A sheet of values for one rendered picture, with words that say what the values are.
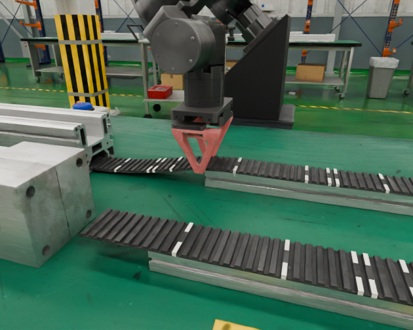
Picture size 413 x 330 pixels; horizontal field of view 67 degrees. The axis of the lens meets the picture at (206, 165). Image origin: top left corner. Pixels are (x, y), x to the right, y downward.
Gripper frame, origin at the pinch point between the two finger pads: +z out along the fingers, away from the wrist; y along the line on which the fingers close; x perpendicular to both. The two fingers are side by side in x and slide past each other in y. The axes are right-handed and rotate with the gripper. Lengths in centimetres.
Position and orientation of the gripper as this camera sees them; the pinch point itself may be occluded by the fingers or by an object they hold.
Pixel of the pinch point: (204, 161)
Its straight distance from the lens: 48.8
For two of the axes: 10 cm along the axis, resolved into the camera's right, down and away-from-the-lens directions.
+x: 9.6, 1.2, -2.6
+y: -2.9, 3.9, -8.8
